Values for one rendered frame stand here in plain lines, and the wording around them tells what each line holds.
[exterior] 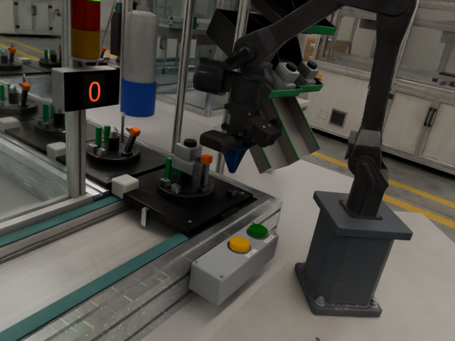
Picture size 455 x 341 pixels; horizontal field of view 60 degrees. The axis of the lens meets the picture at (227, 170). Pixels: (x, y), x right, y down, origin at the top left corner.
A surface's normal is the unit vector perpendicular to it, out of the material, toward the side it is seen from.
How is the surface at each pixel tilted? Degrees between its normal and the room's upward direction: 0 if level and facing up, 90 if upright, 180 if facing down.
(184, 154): 90
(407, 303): 0
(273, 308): 0
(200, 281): 90
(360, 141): 60
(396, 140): 90
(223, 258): 0
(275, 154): 45
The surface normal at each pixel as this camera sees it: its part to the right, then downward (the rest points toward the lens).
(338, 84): -0.62, 0.22
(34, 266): 0.15, -0.91
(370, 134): -0.28, -0.18
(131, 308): 0.81, 0.34
